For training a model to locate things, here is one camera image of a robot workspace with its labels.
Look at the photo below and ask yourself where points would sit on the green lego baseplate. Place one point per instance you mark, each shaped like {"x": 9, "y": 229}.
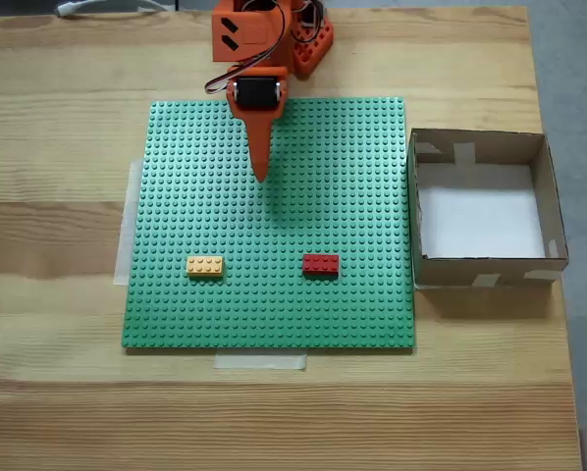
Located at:
{"x": 274, "y": 304}

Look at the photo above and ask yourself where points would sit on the yellow lego block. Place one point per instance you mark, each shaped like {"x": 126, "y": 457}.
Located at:
{"x": 205, "y": 267}

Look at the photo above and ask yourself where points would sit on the open cardboard box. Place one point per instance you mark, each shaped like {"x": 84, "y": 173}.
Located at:
{"x": 490, "y": 275}

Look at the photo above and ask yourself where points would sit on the white paper sheet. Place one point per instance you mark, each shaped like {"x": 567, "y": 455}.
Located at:
{"x": 480, "y": 221}

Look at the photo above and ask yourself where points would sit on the red lego block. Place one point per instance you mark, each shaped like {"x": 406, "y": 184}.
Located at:
{"x": 320, "y": 265}

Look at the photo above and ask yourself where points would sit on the translucent masking tape strip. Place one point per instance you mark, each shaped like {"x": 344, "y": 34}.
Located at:
{"x": 124, "y": 235}
{"x": 259, "y": 361}

